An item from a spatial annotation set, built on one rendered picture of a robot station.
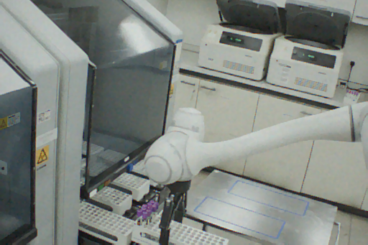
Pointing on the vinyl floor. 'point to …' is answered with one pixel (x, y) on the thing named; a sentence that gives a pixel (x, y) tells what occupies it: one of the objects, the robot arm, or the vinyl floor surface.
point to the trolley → (260, 212)
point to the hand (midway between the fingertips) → (171, 230)
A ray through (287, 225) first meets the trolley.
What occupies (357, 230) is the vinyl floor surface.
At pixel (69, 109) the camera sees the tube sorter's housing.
